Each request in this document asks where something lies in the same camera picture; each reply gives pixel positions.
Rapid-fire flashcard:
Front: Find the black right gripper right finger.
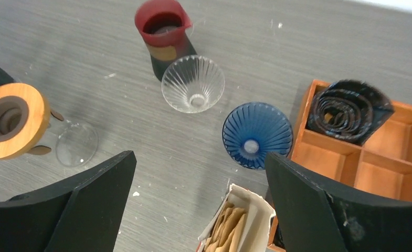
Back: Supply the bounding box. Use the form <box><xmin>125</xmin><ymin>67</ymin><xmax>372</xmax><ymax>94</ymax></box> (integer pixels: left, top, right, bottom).
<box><xmin>265</xmin><ymin>152</ymin><xmax>412</xmax><ymax>251</ymax></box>

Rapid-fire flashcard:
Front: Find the clear glass dripper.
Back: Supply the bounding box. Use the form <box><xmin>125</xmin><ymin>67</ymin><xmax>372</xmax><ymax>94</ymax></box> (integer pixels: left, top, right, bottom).
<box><xmin>161</xmin><ymin>55</ymin><xmax>225</xmax><ymax>113</ymax></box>

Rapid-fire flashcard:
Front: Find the orange coffee filter box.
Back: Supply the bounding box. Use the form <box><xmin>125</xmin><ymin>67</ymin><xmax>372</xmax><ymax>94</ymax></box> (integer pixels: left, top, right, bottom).
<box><xmin>196</xmin><ymin>184</ymin><xmax>276</xmax><ymax>251</ymax></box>

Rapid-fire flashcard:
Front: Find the glass carafe with brown collar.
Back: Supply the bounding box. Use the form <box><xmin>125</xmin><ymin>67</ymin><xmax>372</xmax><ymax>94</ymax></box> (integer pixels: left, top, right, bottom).
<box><xmin>27</xmin><ymin>109</ymin><xmax>99</xmax><ymax>167</ymax></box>

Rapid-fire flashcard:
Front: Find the stack of brown paper filters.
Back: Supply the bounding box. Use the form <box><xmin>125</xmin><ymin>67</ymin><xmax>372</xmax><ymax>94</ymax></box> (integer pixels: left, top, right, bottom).
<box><xmin>202</xmin><ymin>202</ymin><xmax>247</xmax><ymax>252</ymax></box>

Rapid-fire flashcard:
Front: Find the red and black carafe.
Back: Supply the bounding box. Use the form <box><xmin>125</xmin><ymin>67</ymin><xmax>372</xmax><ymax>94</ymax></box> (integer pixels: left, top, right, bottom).
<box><xmin>134</xmin><ymin>0</ymin><xmax>197</xmax><ymax>81</ymax></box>

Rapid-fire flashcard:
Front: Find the blue glass dripper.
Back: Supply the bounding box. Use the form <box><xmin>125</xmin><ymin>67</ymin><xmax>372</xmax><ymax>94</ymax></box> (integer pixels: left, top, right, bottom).
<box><xmin>222</xmin><ymin>102</ymin><xmax>293</xmax><ymax>170</ymax></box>

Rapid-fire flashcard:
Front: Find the dark rolled tie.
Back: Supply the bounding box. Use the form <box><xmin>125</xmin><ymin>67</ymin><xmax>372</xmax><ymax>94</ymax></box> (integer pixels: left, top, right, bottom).
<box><xmin>307</xmin><ymin>80</ymin><xmax>395</xmax><ymax>146</ymax></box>

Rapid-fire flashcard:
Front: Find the orange wooden compartment tray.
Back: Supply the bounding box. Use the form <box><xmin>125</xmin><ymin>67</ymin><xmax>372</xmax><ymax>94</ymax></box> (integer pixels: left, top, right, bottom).
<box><xmin>273</xmin><ymin>80</ymin><xmax>412</xmax><ymax>246</ymax></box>

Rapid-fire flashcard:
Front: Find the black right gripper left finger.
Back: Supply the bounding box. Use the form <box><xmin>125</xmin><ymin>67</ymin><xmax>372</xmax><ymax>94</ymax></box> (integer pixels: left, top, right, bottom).
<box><xmin>0</xmin><ymin>150</ymin><xmax>136</xmax><ymax>251</ymax></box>

